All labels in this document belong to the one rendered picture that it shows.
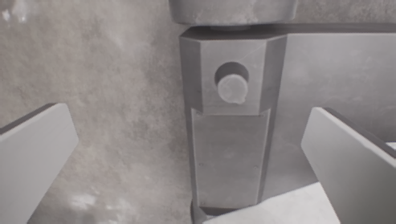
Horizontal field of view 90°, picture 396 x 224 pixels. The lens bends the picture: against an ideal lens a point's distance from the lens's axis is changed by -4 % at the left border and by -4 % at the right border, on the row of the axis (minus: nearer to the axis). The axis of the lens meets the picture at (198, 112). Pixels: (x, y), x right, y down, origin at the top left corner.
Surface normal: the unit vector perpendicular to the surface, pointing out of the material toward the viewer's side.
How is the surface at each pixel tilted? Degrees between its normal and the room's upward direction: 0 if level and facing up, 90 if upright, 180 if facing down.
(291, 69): 0
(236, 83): 0
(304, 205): 90
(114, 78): 0
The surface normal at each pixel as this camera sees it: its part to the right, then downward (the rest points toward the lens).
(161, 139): -0.11, 0.48
